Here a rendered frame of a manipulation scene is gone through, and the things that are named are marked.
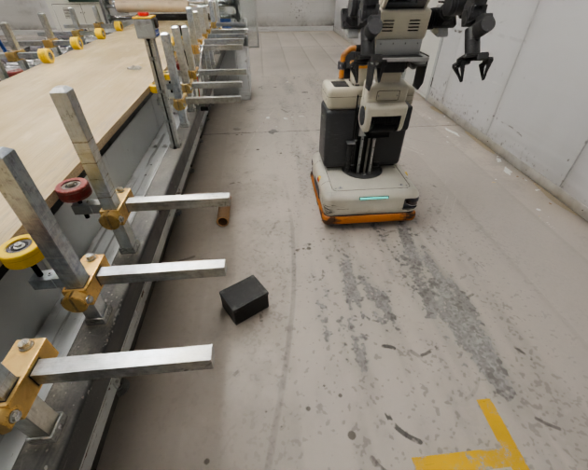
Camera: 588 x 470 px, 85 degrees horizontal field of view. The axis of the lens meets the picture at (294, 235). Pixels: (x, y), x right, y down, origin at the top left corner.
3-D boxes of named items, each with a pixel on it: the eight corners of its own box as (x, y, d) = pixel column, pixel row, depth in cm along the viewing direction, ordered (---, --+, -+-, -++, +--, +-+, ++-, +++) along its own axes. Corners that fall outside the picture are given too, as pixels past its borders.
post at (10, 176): (116, 321, 82) (11, 144, 52) (111, 333, 80) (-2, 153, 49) (102, 323, 82) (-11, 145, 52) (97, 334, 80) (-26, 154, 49)
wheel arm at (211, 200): (231, 202, 97) (229, 190, 94) (231, 209, 94) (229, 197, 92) (81, 211, 94) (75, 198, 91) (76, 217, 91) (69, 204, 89)
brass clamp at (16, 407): (63, 352, 59) (49, 337, 56) (22, 433, 49) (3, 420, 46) (27, 354, 59) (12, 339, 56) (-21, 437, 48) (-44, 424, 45)
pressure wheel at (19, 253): (16, 294, 71) (-16, 256, 64) (37, 269, 77) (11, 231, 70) (51, 294, 71) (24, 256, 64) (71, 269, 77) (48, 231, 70)
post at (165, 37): (190, 132, 178) (169, 31, 148) (189, 135, 176) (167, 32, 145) (184, 132, 178) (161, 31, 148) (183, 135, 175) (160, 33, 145)
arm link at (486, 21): (481, 11, 133) (461, 12, 132) (501, -5, 121) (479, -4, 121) (480, 43, 135) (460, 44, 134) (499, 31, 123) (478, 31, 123)
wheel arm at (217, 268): (227, 269, 80) (225, 256, 77) (226, 279, 77) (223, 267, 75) (43, 282, 77) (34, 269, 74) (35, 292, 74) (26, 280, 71)
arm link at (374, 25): (378, 10, 131) (357, 11, 130) (388, -3, 119) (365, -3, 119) (377, 44, 133) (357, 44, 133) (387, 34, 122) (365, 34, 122)
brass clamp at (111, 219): (138, 201, 98) (133, 187, 94) (124, 229, 87) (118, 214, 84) (117, 203, 97) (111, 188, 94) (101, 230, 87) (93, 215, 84)
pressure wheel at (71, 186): (78, 229, 89) (59, 194, 82) (67, 217, 93) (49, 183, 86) (107, 216, 94) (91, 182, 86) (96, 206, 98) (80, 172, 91)
